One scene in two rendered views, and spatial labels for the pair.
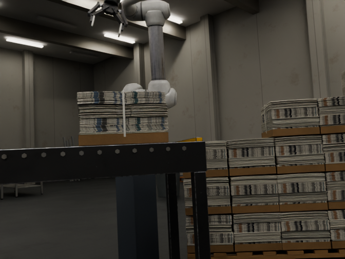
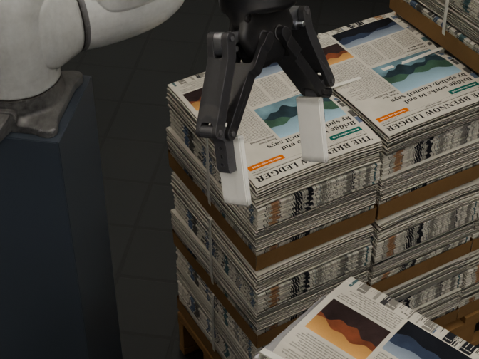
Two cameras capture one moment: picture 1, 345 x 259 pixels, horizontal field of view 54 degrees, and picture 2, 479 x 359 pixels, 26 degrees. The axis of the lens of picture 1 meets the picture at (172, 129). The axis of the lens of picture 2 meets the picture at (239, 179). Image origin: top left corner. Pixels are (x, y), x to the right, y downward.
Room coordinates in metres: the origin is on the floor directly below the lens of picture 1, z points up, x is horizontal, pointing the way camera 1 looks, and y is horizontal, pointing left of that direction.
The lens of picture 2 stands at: (0.99, 0.79, 2.05)
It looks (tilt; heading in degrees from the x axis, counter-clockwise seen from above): 40 degrees down; 325
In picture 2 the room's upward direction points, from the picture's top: straight up
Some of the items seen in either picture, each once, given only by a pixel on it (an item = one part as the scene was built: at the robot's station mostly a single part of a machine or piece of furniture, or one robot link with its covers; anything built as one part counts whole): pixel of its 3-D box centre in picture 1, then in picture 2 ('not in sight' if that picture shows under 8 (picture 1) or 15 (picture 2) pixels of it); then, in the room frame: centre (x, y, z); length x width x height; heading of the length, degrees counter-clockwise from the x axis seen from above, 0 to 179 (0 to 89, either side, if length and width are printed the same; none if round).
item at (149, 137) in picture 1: (145, 140); not in sight; (1.58, 0.13, 0.83); 0.29 x 0.16 x 0.04; 15
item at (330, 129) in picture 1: (333, 130); not in sight; (2.26, -1.07, 0.86); 0.38 x 0.29 x 0.04; 175
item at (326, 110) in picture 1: (331, 117); not in sight; (2.27, -1.07, 0.95); 0.38 x 0.29 x 0.23; 175
